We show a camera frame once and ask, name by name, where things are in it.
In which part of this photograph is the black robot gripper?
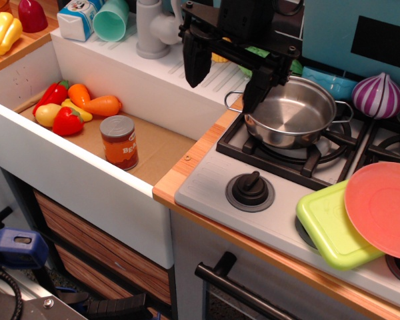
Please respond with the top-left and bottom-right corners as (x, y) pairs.
(179, 1), (300, 114)

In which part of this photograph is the orange toy bean can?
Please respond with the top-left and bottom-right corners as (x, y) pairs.
(99, 115), (139, 171)

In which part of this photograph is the stainless steel pot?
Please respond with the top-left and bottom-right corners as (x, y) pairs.
(224, 76), (354, 149)

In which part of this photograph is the yellow toy corn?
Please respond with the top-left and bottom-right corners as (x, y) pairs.
(211, 37), (231, 63)

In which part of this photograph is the green toy bitter gourd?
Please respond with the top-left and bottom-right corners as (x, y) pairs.
(239, 46), (303, 78)

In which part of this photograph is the grey toy faucet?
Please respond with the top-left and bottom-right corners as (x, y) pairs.
(136, 1), (183, 59)

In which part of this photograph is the brown cardboard sheet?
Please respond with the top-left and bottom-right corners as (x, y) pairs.
(13, 89), (197, 187)

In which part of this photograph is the blue toy bowl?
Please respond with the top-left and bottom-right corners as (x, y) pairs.
(301, 67), (358, 101)

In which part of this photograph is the black stove knob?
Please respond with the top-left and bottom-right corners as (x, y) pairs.
(225, 171), (275, 213)

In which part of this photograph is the orange toy carrot lower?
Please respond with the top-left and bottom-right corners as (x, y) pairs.
(83, 95), (122, 117)

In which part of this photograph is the orange toy carrot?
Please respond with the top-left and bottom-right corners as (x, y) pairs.
(83, 95), (122, 117)
(68, 83), (91, 108)

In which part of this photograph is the teal plastic cup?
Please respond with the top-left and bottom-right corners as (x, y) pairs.
(93, 0), (129, 42)

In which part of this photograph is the black stove grate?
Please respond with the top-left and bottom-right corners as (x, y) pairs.
(217, 103), (400, 191)

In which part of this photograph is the yellow toy banana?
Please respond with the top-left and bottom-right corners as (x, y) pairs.
(61, 98), (93, 122)

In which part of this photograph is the orange toy carrot upper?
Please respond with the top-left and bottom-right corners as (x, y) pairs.
(68, 83), (91, 108)

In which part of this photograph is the purple toy onion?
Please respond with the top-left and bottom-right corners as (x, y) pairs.
(351, 73), (400, 119)

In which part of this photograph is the toy milk carton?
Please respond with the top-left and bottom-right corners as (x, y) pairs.
(57, 0), (105, 42)

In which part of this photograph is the red toy bell pepper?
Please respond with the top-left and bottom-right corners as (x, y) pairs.
(52, 107), (84, 136)

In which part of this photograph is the red toy chili pepper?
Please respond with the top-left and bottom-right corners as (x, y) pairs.
(33, 80), (69, 115)

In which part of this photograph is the lime green plastic lid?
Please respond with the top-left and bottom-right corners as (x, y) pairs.
(296, 180), (384, 271)

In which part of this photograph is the white toy sink basin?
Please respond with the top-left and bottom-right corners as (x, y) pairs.
(0, 30), (247, 269)

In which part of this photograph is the yellow toy potato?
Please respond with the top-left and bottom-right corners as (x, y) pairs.
(35, 103), (62, 127)

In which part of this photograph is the pink plastic plate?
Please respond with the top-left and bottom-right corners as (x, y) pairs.
(345, 162), (400, 259)

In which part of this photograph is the dark red toy dome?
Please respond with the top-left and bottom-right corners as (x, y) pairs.
(18, 0), (49, 33)

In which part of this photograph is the yellow toy bell pepper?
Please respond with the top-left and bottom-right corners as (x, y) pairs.
(0, 12), (23, 56)

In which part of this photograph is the wooden drawer front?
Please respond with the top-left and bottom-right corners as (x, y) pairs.
(34, 191), (172, 307)

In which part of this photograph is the blue clamp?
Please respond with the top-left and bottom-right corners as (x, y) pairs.
(0, 227), (49, 269)

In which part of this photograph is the black oven door handle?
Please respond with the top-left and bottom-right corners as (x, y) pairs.
(195, 251), (298, 319)

